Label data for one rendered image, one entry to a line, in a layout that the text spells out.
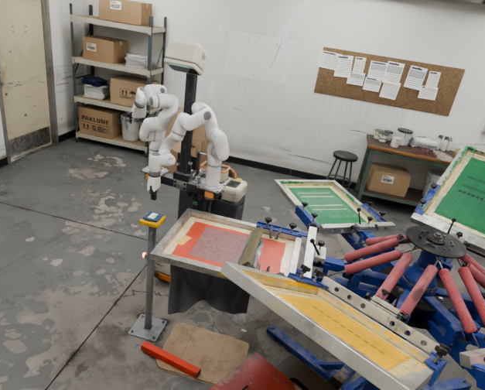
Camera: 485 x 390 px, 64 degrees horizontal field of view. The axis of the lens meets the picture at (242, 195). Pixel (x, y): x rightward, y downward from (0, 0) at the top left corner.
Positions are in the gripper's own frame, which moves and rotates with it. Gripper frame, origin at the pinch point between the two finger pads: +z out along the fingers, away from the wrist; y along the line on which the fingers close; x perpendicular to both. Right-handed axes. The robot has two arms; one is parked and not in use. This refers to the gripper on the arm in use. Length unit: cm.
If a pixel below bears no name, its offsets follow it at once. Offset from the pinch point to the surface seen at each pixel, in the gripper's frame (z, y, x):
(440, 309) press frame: 9, 30, 170
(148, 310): 92, 2, 1
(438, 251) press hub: -20, 24, 161
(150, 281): 65, 2, 1
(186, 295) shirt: 41, 33, 37
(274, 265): 15, 18, 83
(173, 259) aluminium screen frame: 12, 41, 31
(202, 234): 15.4, 5.4, 35.5
